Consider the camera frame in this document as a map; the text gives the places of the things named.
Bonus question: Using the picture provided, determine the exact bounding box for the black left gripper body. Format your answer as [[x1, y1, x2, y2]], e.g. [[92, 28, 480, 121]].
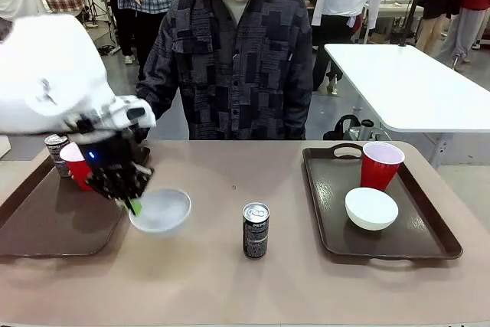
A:
[[72, 126, 155, 185]]

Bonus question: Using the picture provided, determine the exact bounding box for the red plastic cup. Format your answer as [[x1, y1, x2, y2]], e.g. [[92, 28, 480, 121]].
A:
[[58, 142, 95, 192], [359, 141, 406, 192]]

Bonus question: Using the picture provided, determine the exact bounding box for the white bowl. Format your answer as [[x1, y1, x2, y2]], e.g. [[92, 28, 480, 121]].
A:
[[128, 188, 192, 239], [345, 186, 400, 232]]

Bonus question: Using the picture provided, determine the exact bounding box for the black Pepsi can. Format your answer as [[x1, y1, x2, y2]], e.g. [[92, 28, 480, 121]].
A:
[[241, 202, 271, 260], [44, 133, 73, 180]]

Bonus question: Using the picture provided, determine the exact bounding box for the person's left forearm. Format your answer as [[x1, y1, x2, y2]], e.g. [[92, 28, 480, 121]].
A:
[[281, 81, 314, 141]]

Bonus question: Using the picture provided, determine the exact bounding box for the person's right forearm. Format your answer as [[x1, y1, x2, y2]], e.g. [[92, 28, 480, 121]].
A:
[[135, 70, 179, 131]]

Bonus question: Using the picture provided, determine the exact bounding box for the brown plastic tray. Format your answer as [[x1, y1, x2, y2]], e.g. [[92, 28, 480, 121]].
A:
[[302, 142, 464, 263], [0, 146, 152, 258]]

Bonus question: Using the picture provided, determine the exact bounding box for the black tripod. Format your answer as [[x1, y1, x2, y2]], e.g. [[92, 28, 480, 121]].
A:
[[80, 0, 116, 30]]

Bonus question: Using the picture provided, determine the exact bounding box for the person in patchwork shirt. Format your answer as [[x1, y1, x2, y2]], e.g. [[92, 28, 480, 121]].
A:
[[136, 0, 314, 141]]

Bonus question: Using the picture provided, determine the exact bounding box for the black bag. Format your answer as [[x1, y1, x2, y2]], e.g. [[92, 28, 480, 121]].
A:
[[322, 114, 363, 142]]

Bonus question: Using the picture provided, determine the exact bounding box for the white folding table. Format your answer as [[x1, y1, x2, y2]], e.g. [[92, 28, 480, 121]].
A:
[[323, 43, 490, 169]]

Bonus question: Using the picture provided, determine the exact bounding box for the white background desk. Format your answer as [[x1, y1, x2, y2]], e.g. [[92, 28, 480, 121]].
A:
[[363, 0, 424, 44]]

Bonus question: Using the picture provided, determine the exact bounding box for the black pole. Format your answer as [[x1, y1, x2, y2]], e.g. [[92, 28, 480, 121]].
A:
[[398, 0, 423, 48]]

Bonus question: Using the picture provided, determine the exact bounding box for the bystander in black shorts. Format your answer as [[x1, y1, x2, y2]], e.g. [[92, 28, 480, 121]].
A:
[[394, 0, 465, 54]]

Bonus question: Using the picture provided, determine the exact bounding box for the bystander in red top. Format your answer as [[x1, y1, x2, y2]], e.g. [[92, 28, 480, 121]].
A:
[[439, 0, 490, 66]]

